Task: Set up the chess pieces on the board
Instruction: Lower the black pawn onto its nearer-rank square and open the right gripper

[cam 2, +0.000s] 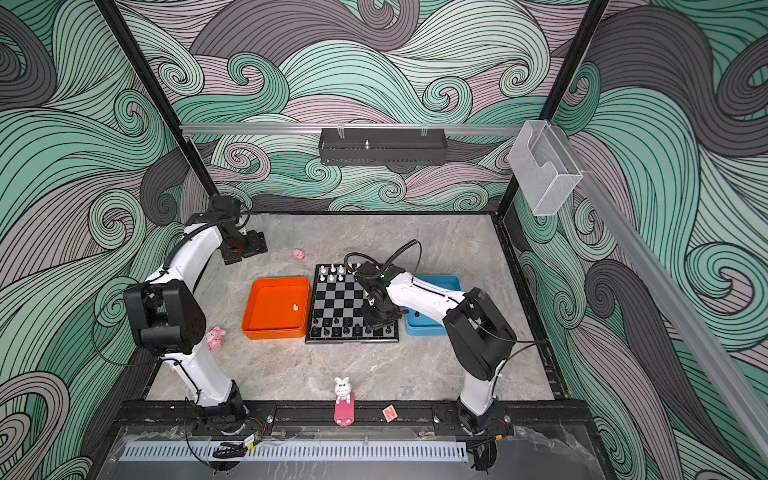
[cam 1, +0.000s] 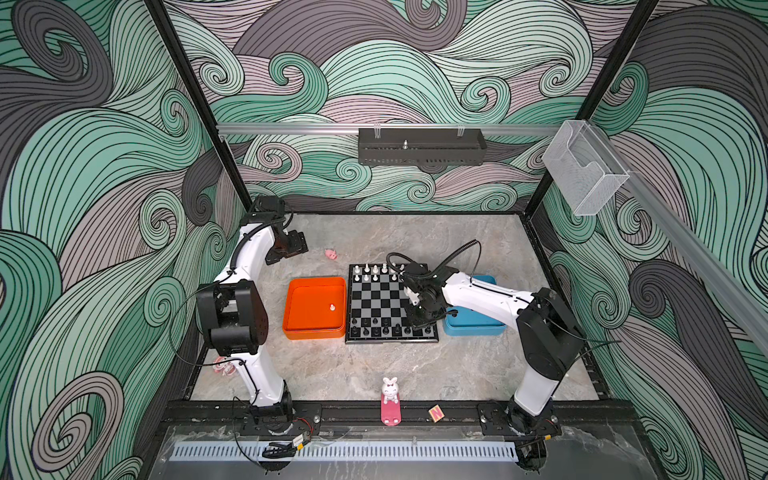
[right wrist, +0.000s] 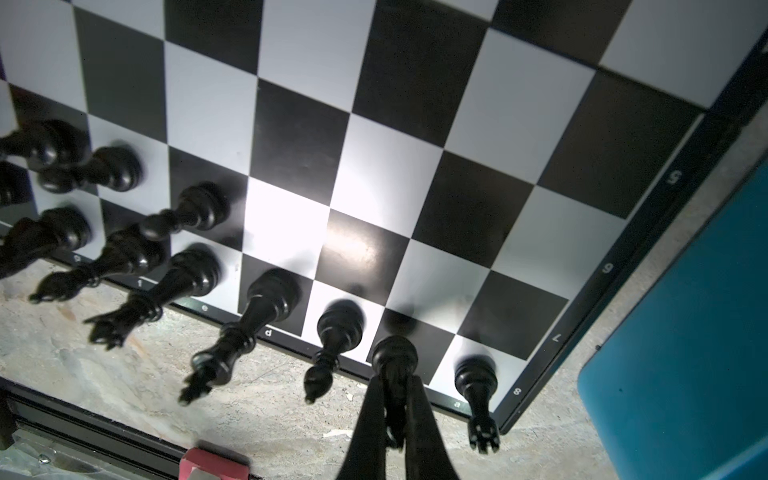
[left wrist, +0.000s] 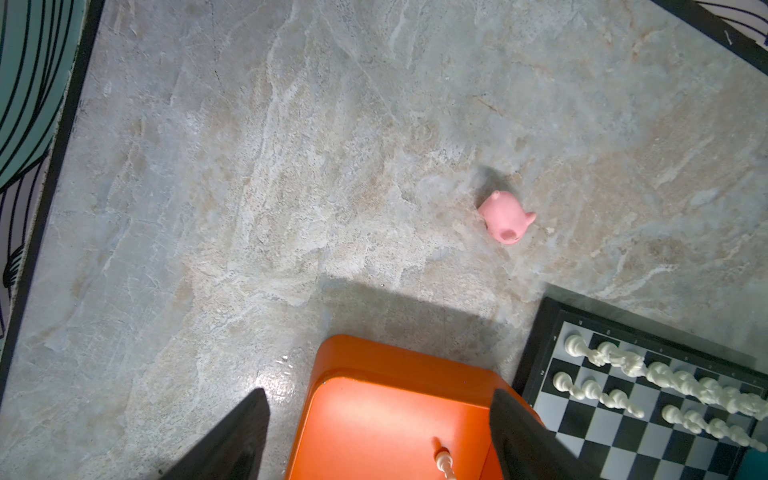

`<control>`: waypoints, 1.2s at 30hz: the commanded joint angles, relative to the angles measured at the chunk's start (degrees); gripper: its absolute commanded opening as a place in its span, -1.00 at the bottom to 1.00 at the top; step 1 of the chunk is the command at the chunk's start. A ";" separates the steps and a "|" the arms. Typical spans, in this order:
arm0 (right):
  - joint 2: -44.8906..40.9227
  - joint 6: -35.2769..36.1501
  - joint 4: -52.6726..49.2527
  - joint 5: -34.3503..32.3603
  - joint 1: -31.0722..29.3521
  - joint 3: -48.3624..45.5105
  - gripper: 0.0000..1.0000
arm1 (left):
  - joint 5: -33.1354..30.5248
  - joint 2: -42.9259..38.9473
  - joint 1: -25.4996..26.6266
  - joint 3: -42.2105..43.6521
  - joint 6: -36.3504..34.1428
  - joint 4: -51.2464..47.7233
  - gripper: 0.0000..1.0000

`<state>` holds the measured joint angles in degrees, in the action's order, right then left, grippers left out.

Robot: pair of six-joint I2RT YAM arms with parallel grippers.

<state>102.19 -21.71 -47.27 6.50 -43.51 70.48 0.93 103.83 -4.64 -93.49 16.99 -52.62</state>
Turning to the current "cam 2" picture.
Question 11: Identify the blue plastic tray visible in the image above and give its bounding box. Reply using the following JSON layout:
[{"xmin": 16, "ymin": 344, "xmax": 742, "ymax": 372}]
[{"xmin": 405, "ymin": 275, "xmax": 461, "ymax": 337}]

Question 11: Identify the black perforated wall shelf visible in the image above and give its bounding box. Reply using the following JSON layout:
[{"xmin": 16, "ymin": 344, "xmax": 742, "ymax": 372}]
[{"xmin": 318, "ymin": 129, "xmax": 448, "ymax": 167}]

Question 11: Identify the black white chess board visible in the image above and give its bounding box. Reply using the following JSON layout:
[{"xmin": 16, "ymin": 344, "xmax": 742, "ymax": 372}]
[{"xmin": 305, "ymin": 263, "xmax": 399, "ymax": 344}]

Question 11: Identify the white slotted cable duct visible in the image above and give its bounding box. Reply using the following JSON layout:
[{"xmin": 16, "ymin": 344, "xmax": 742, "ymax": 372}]
[{"xmin": 119, "ymin": 441, "xmax": 468, "ymax": 463}]

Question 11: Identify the small orange letter block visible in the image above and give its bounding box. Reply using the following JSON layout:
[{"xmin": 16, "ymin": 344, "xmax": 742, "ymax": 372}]
[{"xmin": 382, "ymin": 404, "xmax": 398, "ymax": 423}]

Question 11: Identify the pink white plush toy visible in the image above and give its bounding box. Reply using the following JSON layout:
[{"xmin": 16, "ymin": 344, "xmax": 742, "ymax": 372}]
[{"xmin": 204, "ymin": 326, "xmax": 227, "ymax": 350}]

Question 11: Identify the clear acrylic wall holder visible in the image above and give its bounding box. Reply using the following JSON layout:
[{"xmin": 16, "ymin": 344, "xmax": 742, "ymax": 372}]
[{"xmin": 507, "ymin": 120, "xmax": 583, "ymax": 217}]

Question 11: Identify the orange plastic tray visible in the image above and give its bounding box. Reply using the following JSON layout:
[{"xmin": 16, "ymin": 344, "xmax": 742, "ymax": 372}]
[{"xmin": 241, "ymin": 277, "xmax": 311, "ymax": 340}]

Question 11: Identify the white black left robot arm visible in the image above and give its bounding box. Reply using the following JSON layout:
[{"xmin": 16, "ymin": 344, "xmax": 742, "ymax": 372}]
[{"xmin": 123, "ymin": 195, "xmax": 267, "ymax": 421}]

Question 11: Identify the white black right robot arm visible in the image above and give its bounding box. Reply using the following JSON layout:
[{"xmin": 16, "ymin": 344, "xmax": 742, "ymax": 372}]
[{"xmin": 343, "ymin": 239, "xmax": 518, "ymax": 432}]

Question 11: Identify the white rabbit figurine pink stand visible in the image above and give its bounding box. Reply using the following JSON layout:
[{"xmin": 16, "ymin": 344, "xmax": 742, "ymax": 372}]
[{"xmin": 334, "ymin": 377, "xmax": 355, "ymax": 426}]

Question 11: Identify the silver aluminium rail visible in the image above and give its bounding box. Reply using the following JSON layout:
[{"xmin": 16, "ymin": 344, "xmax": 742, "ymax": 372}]
[{"xmin": 179, "ymin": 122, "xmax": 522, "ymax": 137}]

